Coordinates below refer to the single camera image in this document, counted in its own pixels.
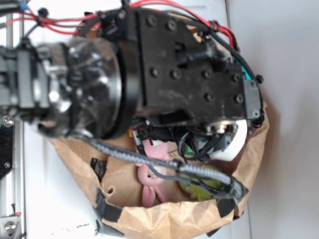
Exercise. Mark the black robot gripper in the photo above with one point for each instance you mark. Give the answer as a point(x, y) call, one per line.
point(180, 81)

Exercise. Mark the green wooden block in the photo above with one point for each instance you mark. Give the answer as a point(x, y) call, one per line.
point(188, 151)

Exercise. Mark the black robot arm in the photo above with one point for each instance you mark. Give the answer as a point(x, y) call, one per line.
point(66, 89)

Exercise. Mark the white round gripper cap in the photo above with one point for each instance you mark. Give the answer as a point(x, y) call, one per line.
point(235, 145)

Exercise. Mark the pink plush bunny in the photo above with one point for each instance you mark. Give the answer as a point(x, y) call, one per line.
point(151, 182)

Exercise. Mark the green plush toy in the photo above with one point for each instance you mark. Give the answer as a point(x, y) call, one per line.
point(199, 194)

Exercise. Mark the brown paper bag box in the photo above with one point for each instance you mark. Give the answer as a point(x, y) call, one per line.
point(114, 191)

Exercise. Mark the multicolour rope toy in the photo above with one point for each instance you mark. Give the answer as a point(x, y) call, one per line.
point(130, 133)

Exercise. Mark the black metal bracket plate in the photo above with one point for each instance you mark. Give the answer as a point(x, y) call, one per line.
point(6, 145)

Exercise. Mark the aluminium frame rail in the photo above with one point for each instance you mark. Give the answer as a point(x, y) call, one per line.
point(12, 191)

